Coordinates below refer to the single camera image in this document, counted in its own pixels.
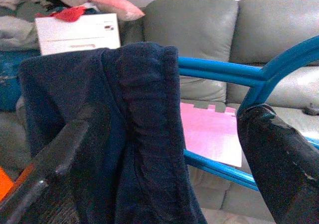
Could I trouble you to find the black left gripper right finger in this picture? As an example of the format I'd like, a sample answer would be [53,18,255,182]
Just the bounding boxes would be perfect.
[238,104,319,224]

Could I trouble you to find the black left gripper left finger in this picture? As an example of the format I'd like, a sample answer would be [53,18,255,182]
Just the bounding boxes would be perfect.
[0,120,90,224]

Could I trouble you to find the navy blue garment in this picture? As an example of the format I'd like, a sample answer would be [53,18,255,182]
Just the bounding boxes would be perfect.
[18,41,207,224]

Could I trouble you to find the blue plastic hanger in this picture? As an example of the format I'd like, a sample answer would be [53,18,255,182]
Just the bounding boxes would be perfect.
[178,34,319,192]

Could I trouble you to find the pink paper sheet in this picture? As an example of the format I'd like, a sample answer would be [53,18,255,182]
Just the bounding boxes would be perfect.
[179,102,243,169]

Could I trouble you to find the blue sheet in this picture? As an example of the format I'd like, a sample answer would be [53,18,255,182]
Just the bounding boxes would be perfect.
[0,50,42,112]

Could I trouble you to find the cream pillow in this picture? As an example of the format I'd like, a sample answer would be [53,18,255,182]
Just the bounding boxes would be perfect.
[0,16,40,52]

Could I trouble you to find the white cardboard box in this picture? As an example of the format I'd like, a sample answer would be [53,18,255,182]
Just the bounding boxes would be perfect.
[34,12,122,57]

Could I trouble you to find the red cloth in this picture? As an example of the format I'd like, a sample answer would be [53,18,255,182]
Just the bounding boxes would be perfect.
[51,6,88,23]

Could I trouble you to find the grey leather sofa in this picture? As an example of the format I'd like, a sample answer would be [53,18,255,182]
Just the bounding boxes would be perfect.
[0,0,319,224]

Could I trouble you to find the pink pillow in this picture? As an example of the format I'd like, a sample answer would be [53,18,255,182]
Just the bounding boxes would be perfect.
[58,0,146,22]

